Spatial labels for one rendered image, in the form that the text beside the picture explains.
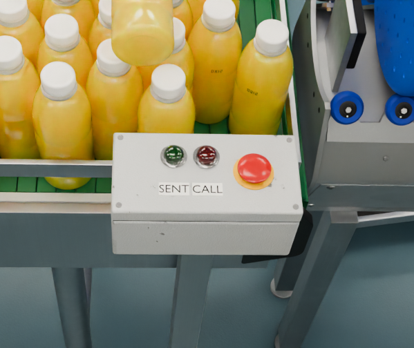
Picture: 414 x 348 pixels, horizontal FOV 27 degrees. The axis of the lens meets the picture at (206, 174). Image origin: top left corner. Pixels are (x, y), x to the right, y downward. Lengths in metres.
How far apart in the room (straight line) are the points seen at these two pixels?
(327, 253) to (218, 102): 0.50
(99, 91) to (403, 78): 0.38
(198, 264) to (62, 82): 0.28
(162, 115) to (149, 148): 0.08
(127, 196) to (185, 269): 0.21
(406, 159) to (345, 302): 0.90
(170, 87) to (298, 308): 0.89
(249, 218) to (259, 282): 1.18
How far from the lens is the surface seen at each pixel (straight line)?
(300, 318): 1.83
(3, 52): 1.02
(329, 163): 1.23
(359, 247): 2.18
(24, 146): 1.12
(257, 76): 1.07
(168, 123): 1.01
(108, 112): 1.05
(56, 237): 1.19
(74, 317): 1.46
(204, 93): 1.14
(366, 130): 1.20
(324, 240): 1.52
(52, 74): 0.99
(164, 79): 0.99
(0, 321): 2.05
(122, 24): 0.96
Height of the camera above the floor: 1.88
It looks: 58 degrees down
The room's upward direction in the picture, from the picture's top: 8 degrees clockwise
